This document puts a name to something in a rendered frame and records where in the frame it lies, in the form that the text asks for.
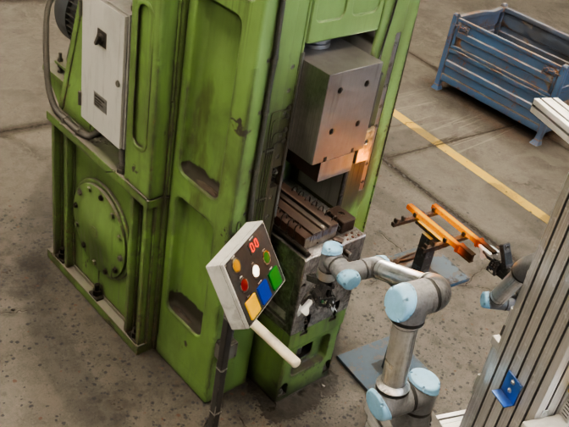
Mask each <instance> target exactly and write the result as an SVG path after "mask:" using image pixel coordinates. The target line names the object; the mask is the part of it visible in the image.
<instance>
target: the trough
mask: <svg viewBox="0 0 569 427"><path fill-rule="evenodd" d="M280 195H281V196H282V197H284V198H285V199H287V200H288V201H289V202H291V203H292V204H294V205H295V206H296V207H297V208H299V209H300V210H301V211H302V212H303V213H305V214H306V215H308V216H309V217H310V218H312V219H313V220H314V221H316V222H317V223H318V224H320V225H324V228H323V230H326V229H328V228H329V225H328V224H326V223H325V222H324V221H322V220H321V219H320V218H319V217H318V216H317V215H315V214H314V213H312V212H311V211H310V210H308V209H307V208H305V207H304V206H303V205H301V204H300V203H299V202H297V201H296V200H295V199H294V198H293V197H291V196H290V195H289V194H287V193H286V192H285V191H283V190H282V189H281V191H280Z"/></svg>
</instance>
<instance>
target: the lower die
mask: <svg viewBox="0 0 569 427"><path fill-rule="evenodd" d="M281 189H282V190H283V191H285V192H286V193H287V194H289V195H290V196H291V197H293V198H294V199H295V200H296V201H297V202H299V203H300V204H301V205H303V206H304V207H305V208H307V209H308V210H310V211H311V212H312V213H314V214H315V215H317V216H318V217H319V218H320V219H321V220H322V221H324V222H325V223H326V224H328V225H329V228H328V229H326V230H323V227H322V226H321V225H320V224H318V223H317V222H316V221H314V220H313V219H312V218H310V217H309V216H308V215H306V214H305V213H303V212H302V211H301V210H300V209H299V208H297V207H296V206H295V205H294V204H292V203H291V202H289V201H288V200H287V199H285V198H284V197H282V196H281V195H279V205H278V208H280V209H281V212H279V210H277V214H276V217H275V218H274V223H275V224H276V225H277V226H278V227H279V223H280V218H281V216H282V215H283V214H288V217H287V218H286V215H284V216H283V218H282V221H281V230H283V231H284V232H286V227H287V223H288V221H289V220H290V219H294V220H295V221H294V223H293V220H291V221H290V222H289V226H288V230H287V232H288V235H289V236H290V237H291V238H292V236H293V232H294V228H295V226H296V225H298V224H301V228H300V226H299V225H298V226H296V231H295V235H294V238H295V241H297V242H298V243H299V244H301V245H302V246H303V247H305V248H306V249H308V248H310V247H314V246H316V245H317V242H318V244H320V243H322V242H324V241H327V240H330V239H332V238H334V236H336V231H337V228H338V224H339V223H337V222H336V221H335V220H331V219H332V218H330V217H329V216H328V215H327V214H326V215H324V214H325V213H324V212H323V211H322V210H320V209H319V210H318V208H317V207H316V206H315V205H311V204H312V203H311V202H309V201H307V200H306V201H305V198H304V197H303V196H301V195H299V196H298V193H297V192H296V191H294V190H293V191H292V190H291V189H292V188H290V187H289V186H287V185H286V184H285V183H284V182H283V181H282V186H281ZM299 228H300V229H299Z"/></svg>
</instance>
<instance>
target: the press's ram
mask: <svg viewBox="0 0 569 427"><path fill-rule="evenodd" d="M304 53H305V56H304V61H303V66H302V71H301V80H300V85H299V90H298V95H297V99H296V108H295V113H294V118H293V123H292V128H291V133H290V142H289V147H288V149H290V150H291V151H292V152H293V153H295V154H296V155H298V156H299V157H301V158H302V159H304V160H305V161H307V162H308V163H309V164H310V165H314V164H319V163H322V162H323V161H324V160H325V161H327V160H330V159H332V158H337V157H339V156H342V155H345V154H347V153H350V152H351V151H353V152H355V151H357V150H360V149H363V146H364V142H365V138H366V134H367V128H368V124H369V120H370V117H371V113H372V110H373V103H374V99H375V96H376V91H377V88H378V82H379V78H380V74H381V70H382V67H383V63H384V62H383V61H381V60H379V59H377V58H375V57H374V56H372V55H370V54H369V53H366V52H364V51H362V50H361V49H360V48H358V47H355V46H354V45H352V44H350V43H349V42H347V41H345V40H343V39H341V38H335V39H331V43H330V46H329V47H328V48H326V49H321V50H317V49H311V48H306V47H304Z"/></svg>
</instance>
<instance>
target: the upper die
mask: <svg viewBox="0 0 569 427"><path fill-rule="evenodd" d="M354 154H355V152H353V151H351V152H350V153H347V154H345V155H342V156H339V157H337V158H332V159H330V160H327V161H325V160H324V161H323V162H322V163H319V164H314V165H310V164H309V163H308V162H307V161H305V160H304V159H302V158H301V157H299V156H298V155H296V154H295V153H294V152H292V151H291V150H290V149H288V152H287V157H286V160H287V161H288V162H289V163H291V164H293V165H294V166H295V167H297V168H298V169H299V170H300V171H302V172H303V173H304V174H306V175H308V176H309V177H310V178H312V179H313V180H315V181H316V182H319V181H321V180H326V179H328V178H331V177H333V176H336V175H340V174H343V173H345V172H347V171H350V170H351V166H352V161H353V158H354Z"/></svg>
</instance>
